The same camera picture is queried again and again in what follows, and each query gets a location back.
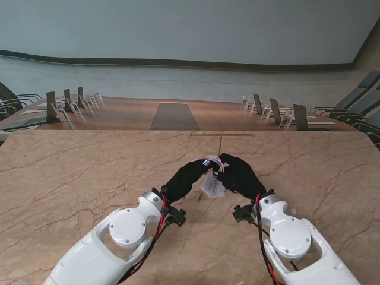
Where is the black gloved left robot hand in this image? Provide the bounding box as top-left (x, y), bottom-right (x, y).
top-left (161, 158), bottom-right (223, 205)

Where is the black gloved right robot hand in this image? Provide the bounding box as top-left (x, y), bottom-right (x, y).
top-left (218, 153), bottom-right (267, 200)

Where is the pink white wired earphone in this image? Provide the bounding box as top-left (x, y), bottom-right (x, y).
top-left (201, 154), bottom-right (229, 175)

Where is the brown wooden conference table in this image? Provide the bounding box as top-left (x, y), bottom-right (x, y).
top-left (0, 95), bottom-right (359, 133)

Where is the grey desk pad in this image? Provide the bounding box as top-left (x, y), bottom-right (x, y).
top-left (0, 116), bottom-right (47, 131)

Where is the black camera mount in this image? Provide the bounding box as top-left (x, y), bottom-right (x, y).
top-left (232, 203), bottom-right (255, 223)

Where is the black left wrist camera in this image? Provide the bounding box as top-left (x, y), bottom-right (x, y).
top-left (166, 207), bottom-right (187, 228)

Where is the red black left arm cable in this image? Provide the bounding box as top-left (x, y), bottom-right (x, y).
top-left (118, 192), bottom-right (170, 283)

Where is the red black arm cable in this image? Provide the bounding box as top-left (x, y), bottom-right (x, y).
top-left (254, 194), bottom-right (299, 285)
top-left (118, 192), bottom-right (170, 283)

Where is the red black right arm cable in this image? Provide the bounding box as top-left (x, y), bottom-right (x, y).
top-left (254, 194), bottom-right (299, 285)

